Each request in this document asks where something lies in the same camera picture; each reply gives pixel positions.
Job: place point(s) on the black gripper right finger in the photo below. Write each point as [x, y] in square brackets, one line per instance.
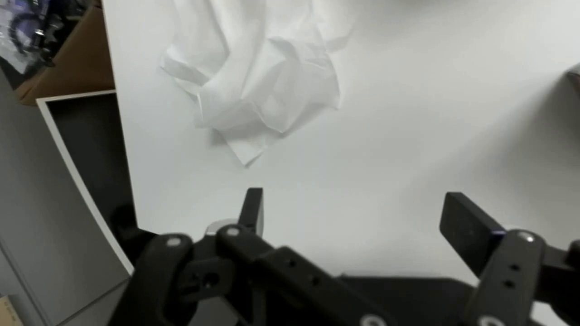
[518, 277]

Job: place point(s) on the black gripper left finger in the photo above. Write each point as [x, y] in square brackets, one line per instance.
[241, 282]

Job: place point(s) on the white tissue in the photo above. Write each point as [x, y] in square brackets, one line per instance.
[264, 101]
[228, 29]

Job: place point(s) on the white framed dark board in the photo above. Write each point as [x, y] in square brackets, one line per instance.
[90, 155]

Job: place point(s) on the grey low window cabinet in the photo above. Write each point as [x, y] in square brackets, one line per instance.
[36, 228]

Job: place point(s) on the flat brown cardboard piece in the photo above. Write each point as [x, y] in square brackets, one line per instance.
[78, 65]

